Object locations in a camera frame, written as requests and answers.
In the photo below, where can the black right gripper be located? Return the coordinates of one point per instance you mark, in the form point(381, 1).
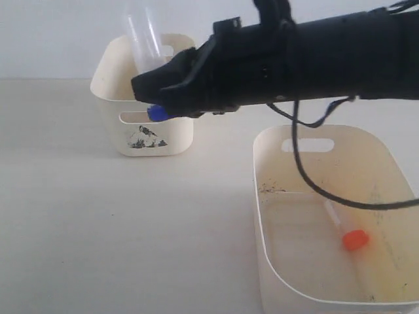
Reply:
point(237, 66)

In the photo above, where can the blue-capped tube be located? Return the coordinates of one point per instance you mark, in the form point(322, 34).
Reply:
point(144, 36)

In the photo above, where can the orange-capped tube with label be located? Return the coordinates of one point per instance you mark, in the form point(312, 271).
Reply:
point(351, 234)

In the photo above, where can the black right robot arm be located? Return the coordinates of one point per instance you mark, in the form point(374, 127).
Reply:
point(371, 55)

